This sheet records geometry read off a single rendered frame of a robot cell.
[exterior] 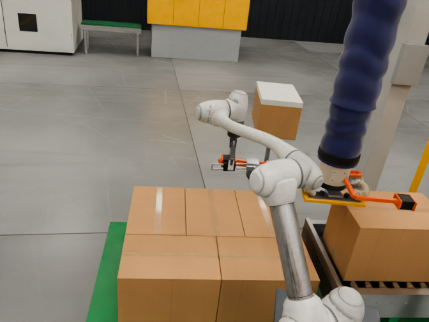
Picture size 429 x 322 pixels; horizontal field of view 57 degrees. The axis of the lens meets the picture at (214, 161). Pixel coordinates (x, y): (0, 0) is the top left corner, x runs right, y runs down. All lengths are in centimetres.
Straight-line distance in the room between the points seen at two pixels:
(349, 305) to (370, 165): 204
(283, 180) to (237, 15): 792
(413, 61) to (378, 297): 172
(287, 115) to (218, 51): 565
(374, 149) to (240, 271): 167
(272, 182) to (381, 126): 206
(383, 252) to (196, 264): 110
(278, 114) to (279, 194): 244
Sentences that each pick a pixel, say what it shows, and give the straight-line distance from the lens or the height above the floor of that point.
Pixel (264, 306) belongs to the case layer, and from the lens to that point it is 263.
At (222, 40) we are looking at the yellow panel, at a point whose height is 47.
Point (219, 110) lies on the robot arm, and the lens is 194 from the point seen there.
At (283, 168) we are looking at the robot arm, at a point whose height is 150.
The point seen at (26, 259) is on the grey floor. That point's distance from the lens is 347.
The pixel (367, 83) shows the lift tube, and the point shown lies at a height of 174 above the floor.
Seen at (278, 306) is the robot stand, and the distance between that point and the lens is 206.
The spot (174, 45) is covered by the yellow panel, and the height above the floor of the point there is 30.
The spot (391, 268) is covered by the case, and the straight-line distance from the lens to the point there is 269.
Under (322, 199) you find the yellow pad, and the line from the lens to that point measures 228.
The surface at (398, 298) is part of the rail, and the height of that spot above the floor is 57.
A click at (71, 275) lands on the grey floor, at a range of 326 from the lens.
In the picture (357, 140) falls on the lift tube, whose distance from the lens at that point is 220.
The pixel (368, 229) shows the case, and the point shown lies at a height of 94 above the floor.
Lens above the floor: 222
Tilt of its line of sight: 28 degrees down
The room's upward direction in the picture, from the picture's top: 6 degrees clockwise
